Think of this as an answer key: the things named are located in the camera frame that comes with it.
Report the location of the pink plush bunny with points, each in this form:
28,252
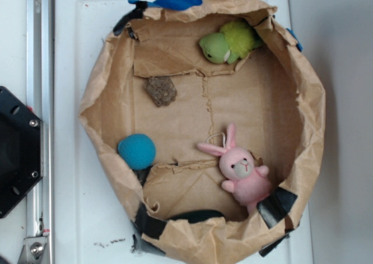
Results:
247,182

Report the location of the blue crochet ball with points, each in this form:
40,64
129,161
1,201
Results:
138,151

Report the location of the green plush turtle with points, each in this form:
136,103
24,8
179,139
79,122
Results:
234,41

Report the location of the white plastic tray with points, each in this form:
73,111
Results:
90,225

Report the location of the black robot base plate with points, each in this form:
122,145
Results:
21,136

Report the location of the aluminium extrusion rail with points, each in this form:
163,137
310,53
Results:
39,242

